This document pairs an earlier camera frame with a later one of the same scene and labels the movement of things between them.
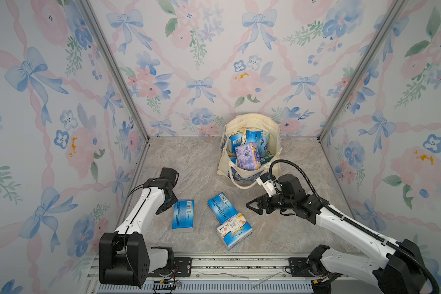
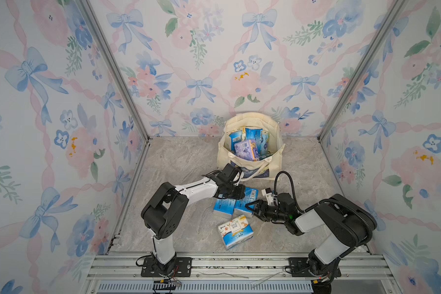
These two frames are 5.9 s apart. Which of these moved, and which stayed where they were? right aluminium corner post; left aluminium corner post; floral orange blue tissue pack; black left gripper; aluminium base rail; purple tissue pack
Moved: purple tissue pack; black left gripper
Stayed: floral orange blue tissue pack; aluminium base rail; left aluminium corner post; right aluminium corner post
